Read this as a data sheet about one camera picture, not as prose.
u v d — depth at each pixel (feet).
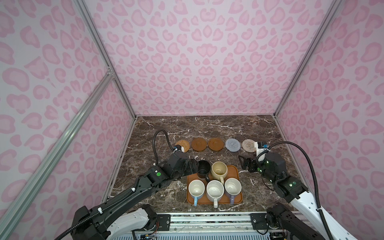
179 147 2.27
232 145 3.33
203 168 2.82
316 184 1.68
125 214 1.52
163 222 2.39
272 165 1.84
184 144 3.39
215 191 2.68
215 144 3.39
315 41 2.63
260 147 2.11
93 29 2.46
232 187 2.72
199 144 3.39
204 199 2.59
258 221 2.41
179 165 1.88
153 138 3.54
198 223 2.46
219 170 2.94
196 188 2.70
